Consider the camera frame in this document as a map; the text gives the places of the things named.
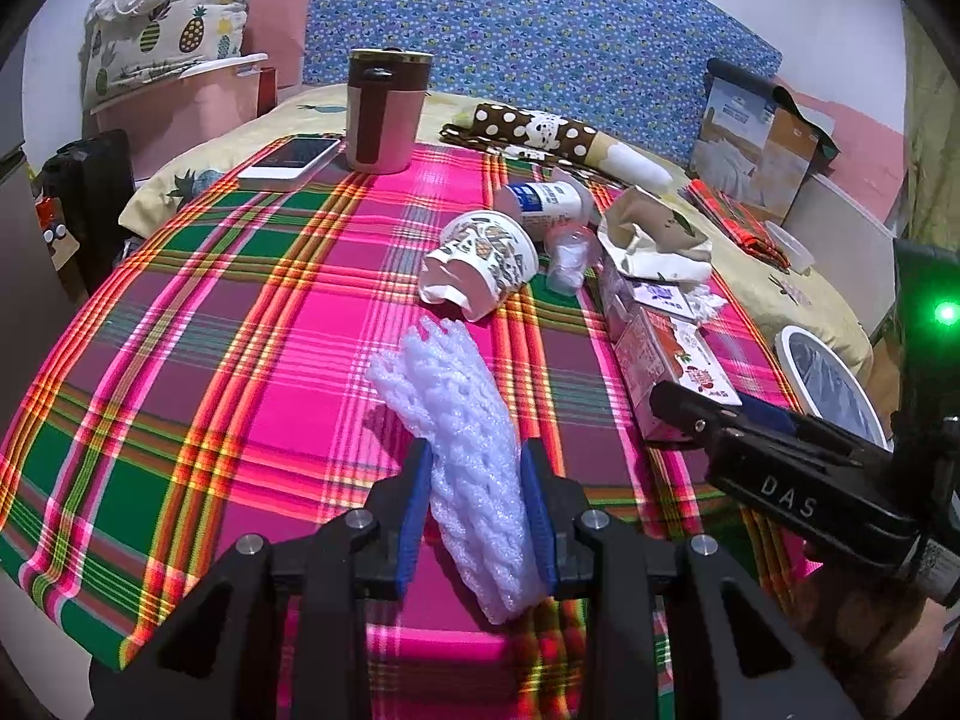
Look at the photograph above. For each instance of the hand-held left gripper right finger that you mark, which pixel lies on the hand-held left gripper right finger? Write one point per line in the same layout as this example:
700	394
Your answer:
536	510

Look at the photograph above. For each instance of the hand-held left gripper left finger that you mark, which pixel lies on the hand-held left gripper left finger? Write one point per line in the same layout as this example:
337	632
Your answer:
416	510

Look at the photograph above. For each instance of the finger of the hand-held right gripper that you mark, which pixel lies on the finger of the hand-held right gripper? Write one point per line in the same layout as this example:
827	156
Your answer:
682	409
772	416

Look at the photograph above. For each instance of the white trash bin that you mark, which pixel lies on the white trash bin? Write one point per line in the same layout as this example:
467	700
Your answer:
780	360

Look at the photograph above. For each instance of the white foam fruit net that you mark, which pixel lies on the white foam fruit net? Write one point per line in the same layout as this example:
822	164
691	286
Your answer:
465	420

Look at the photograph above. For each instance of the white tissue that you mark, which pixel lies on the white tissue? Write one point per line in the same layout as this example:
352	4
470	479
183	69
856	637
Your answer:
705	304

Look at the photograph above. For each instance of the purple white small carton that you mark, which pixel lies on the purple white small carton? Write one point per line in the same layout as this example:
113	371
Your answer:
660	296

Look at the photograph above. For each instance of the beige paper bag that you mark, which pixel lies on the beige paper bag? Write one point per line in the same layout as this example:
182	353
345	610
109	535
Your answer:
652	232

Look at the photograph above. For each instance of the clear plastic cup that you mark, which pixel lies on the clear plastic cup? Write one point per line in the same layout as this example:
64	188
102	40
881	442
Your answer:
570	259

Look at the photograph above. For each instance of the white blue yogurt cup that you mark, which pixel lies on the white blue yogurt cup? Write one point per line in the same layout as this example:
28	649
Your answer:
544	202

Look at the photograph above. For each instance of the crushed patterned paper cup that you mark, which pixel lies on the crushed patterned paper cup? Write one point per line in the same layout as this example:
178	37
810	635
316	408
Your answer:
480	255

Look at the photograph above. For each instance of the person's right forearm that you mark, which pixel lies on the person's right forearm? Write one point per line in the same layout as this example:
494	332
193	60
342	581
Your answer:
877	637

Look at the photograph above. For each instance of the clear bin liner bag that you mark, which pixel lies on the clear bin liner bag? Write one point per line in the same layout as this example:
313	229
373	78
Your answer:
832	382

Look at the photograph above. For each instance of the white plastic bowl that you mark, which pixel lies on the white plastic bowl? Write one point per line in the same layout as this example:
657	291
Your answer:
791	247

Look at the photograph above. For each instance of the white board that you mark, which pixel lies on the white board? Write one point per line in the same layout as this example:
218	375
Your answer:
840	240

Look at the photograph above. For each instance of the folded red plaid cloth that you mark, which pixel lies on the folded red plaid cloth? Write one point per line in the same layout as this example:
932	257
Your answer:
727	214

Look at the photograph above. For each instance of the pink green plaid cloth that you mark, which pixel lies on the pink green plaid cloth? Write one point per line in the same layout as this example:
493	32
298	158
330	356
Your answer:
225	315

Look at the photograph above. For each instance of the brown polka dot cloth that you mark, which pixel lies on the brown polka dot cloth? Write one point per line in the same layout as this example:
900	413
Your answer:
510	127

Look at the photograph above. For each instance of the yellowish curtain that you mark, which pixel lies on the yellowish curtain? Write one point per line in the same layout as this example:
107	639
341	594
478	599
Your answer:
934	127

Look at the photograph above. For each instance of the white smartphone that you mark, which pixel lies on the white smartphone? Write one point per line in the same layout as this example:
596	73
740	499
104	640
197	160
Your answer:
289	157

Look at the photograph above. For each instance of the pink mug with brown lid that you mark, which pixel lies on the pink mug with brown lid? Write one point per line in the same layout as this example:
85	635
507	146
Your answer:
382	127

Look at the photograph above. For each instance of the blue floral headboard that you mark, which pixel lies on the blue floral headboard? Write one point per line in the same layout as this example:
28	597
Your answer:
562	30

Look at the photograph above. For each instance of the black suitcase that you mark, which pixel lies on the black suitcase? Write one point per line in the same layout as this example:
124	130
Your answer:
90	187

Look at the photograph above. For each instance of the pink storage box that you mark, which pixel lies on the pink storage box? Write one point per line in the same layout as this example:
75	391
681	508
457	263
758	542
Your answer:
172	120

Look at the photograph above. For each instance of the red toy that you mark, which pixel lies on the red toy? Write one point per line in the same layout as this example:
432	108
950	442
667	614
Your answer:
51	229

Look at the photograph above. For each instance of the pineapple print bedding pile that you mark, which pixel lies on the pineapple print bedding pile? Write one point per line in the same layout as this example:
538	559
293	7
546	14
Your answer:
180	30

